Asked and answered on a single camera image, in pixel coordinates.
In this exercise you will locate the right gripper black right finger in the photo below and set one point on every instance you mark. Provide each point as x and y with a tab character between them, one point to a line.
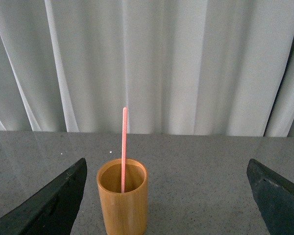
274	196

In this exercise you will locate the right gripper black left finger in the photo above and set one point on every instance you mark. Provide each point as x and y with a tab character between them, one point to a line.
53	209

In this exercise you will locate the bamboo chopstick holder cup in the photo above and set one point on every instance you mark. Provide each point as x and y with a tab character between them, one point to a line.
123	213

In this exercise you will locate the white curtain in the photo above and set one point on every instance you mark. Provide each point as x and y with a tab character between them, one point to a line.
191	67

